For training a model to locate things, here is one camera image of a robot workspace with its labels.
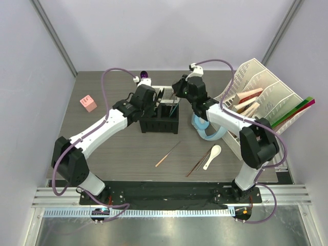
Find green and magenta folders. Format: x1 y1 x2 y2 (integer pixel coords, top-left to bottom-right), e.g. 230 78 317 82
270 95 315 128

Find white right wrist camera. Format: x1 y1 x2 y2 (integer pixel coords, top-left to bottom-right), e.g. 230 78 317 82
186 63 203 80

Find purple iridescent spoon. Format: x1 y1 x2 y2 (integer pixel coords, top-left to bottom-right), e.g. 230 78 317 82
140 71 149 78

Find pink cube power adapter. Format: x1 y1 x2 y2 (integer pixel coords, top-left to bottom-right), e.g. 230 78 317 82
80 95 97 112

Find white slotted utensil caddy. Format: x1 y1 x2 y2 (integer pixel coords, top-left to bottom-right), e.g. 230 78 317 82
153 86 180 105

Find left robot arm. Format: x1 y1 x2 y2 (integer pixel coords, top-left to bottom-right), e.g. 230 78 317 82
52 84 156 204

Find rose gold chopstick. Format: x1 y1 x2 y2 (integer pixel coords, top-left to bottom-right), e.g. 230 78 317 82
155 141 181 168

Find black slotted utensil caddy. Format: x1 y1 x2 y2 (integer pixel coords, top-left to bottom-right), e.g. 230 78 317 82
139 104 179 134

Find black mounting base plate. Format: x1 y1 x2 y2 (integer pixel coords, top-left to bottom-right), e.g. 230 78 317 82
47 179 294 206

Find large white ceramic spoon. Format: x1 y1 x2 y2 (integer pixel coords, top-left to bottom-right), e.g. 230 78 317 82
203 145 221 170

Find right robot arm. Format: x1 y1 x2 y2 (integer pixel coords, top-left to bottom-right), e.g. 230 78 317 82
172 75 279 202

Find red book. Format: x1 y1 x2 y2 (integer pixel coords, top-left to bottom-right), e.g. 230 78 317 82
230 88 263 113

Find aluminium frame rail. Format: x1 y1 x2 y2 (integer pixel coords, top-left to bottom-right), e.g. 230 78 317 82
32 186 312 218

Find dark brown chopstick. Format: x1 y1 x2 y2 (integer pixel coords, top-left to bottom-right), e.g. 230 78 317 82
186 145 214 177

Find light blue headphones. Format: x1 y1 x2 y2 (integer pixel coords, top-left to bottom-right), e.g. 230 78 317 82
191 113 227 141

